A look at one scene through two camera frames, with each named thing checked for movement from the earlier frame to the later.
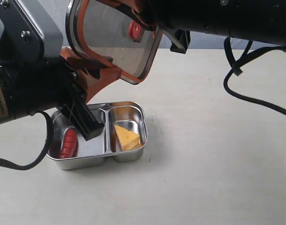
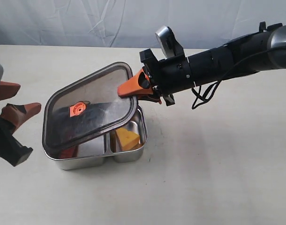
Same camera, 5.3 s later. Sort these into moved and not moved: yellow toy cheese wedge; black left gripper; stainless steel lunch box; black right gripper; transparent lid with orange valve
Moved: black left gripper; black right gripper; transparent lid with orange valve
Not moved: stainless steel lunch box; yellow toy cheese wedge
